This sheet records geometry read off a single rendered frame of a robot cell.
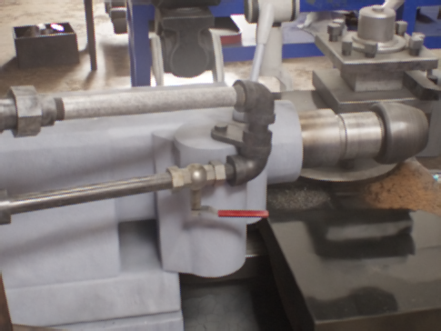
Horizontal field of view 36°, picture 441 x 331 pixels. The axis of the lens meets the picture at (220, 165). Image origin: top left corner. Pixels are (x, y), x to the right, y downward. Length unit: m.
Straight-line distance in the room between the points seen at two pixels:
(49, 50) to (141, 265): 3.84
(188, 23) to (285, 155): 0.87
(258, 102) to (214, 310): 0.56
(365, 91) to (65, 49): 3.61
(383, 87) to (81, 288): 0.63
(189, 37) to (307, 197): 0.71
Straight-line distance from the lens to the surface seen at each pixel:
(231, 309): 1.19
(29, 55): 4.63
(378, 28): 1.16
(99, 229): 0.83
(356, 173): 1.16
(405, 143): 0.93
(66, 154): 0.80
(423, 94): 1.16
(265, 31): 0.83
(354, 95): 1.16
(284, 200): 1.10
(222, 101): 0.69
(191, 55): 1.71
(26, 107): 0.60
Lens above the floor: 1.48
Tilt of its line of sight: 28 degrees down
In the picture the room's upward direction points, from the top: straight up
